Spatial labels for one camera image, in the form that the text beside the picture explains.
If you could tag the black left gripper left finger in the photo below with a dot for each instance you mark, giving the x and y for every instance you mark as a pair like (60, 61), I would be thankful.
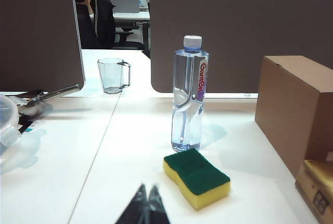
(138, 208)

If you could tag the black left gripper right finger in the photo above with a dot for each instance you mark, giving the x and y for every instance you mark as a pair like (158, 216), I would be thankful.
(157, 208)

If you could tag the yellow green scouring sponge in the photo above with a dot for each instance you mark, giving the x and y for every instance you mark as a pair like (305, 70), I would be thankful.
(197, 179)

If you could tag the clear Ganten water bottle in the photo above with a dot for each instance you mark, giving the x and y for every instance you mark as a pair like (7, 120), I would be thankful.
(188, 104)

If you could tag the clear glass mug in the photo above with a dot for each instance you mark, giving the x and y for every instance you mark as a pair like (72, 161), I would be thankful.
(112, 76)

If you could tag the dark printed card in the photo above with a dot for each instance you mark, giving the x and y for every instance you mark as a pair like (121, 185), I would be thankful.
(26, 126)

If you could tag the metal ladle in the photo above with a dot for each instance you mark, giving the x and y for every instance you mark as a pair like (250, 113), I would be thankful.
(52, 95)

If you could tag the clear plastic container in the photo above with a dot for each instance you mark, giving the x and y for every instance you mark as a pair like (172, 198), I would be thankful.
(7, 120)

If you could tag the gold tissue pack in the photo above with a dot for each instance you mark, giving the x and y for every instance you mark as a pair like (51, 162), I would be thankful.
(317, 190)

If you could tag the brown cardboard box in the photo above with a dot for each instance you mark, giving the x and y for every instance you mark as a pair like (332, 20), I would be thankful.
(291, 109)

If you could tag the office chair with black jacket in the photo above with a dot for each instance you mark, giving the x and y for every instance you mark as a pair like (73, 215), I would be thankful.
(104, 18)

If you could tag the wide brown desk partition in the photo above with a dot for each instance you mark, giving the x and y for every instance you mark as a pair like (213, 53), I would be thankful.
(247, 26)

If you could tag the narrow brown desk partition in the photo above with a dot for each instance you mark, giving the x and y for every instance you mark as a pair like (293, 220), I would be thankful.
(36, 31)

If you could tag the grey background desk partition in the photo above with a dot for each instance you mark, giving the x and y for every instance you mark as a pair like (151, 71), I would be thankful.
(125, 1)

